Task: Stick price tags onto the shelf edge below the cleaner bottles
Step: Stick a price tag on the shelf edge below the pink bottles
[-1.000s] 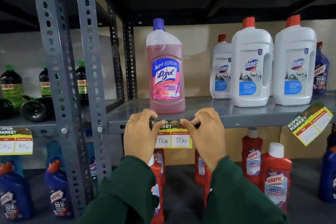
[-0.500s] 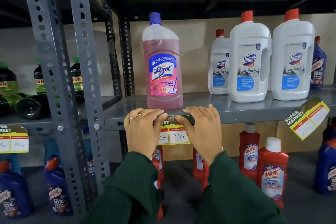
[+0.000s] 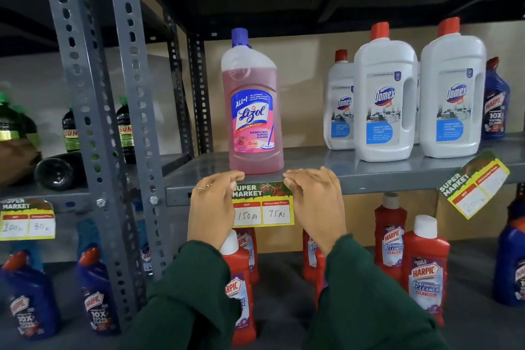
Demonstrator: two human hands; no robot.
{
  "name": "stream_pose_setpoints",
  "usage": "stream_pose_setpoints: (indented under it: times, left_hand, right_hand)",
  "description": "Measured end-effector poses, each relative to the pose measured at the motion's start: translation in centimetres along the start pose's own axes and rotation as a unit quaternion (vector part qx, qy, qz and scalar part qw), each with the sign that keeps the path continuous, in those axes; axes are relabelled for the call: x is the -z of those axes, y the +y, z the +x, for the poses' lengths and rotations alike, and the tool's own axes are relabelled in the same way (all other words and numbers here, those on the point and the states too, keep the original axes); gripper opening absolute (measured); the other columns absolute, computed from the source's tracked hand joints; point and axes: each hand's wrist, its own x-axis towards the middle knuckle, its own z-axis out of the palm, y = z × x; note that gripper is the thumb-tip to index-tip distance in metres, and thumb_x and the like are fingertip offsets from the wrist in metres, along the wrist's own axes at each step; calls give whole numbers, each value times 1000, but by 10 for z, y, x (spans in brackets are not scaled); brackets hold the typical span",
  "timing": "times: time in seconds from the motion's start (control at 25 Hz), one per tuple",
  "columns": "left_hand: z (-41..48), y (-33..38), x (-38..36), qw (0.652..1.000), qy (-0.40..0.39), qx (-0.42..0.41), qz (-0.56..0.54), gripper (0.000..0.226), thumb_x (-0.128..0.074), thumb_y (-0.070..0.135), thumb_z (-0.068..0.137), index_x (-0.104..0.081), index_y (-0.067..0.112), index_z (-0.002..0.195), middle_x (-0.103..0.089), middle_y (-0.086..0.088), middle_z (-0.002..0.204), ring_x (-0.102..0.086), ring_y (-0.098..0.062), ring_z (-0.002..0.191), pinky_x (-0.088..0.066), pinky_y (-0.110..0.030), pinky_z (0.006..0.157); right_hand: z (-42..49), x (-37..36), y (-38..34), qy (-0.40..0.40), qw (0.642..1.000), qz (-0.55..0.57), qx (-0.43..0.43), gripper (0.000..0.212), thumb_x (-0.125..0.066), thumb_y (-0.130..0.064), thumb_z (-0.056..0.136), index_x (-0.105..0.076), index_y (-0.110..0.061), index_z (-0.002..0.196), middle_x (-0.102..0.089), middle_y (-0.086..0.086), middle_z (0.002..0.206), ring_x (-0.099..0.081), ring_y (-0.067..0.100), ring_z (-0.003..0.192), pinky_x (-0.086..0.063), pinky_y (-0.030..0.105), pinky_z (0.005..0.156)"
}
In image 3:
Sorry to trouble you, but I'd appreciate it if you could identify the person's right hand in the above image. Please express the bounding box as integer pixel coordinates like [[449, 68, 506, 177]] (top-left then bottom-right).
[[283, 167, 348, 257]]

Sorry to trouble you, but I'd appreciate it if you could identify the person's left hand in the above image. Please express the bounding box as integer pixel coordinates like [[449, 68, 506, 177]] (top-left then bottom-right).
[[187, 170, 246, 251]]

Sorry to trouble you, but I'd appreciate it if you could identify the yellow green shelf price tag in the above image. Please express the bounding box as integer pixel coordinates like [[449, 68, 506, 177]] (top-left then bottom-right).
[[232, 181, 295, 228], [437, 151, 511, 220], [0, 199, 56, 241]]

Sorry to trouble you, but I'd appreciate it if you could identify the person's left forearm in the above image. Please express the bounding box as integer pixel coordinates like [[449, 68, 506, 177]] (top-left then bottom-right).
[[121, 240, 243, 350]]

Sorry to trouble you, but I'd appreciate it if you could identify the person's right forearm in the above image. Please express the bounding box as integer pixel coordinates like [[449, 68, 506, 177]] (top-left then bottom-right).
[[304, 234, 452, 350]]

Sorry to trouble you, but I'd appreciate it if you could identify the pink floor cleaner bottle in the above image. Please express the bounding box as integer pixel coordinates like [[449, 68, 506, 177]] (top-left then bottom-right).
[[221, 28, 285, 176]]

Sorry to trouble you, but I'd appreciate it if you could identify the small white red-capped cleaner bottle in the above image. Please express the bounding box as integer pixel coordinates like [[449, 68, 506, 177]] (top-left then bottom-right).
[[323, 49, 356, 151]]

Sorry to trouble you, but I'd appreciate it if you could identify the red bathroom cleaner bottle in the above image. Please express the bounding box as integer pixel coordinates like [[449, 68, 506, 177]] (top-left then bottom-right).
[[303, 229, 327, 283], [220, 230, 257, 347], [401, 215, 451, 327], [236, 227, 260, 285], [374, 192, 408, 281]]

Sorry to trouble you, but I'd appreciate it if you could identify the grey slotted metal shelving rack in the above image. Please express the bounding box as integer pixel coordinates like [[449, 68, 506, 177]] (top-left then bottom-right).
[[0, 0, 138, 334], [106, 0, 525, 350]]

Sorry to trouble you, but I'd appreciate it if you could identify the large white red-capped cleaner bottle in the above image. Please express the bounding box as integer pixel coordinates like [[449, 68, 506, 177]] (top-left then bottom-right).
[[419, 17, 487, 159], [354, 22, 418, 162]]

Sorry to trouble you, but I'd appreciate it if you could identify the blue toilet cleaner bottle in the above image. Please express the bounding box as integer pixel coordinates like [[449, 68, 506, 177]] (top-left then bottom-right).
[[482, 57, 511, 141], [492, 198, 525, 308], [0, 251, 62, 340], [76, 247, 120, 336], [136, 214, 153, 277]]

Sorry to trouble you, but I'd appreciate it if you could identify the dark green-capped cleaner bottle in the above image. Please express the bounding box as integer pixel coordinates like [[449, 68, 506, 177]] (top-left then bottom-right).
[[62, 107, 82, 153], [116, 96, 137, 165], [0, 92, 22, 144], [14, 106, 42, 150]]

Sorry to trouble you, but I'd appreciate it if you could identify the black bottle lying down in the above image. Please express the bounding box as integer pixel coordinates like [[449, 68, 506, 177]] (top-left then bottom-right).
[[34, 152, 87, 192]]

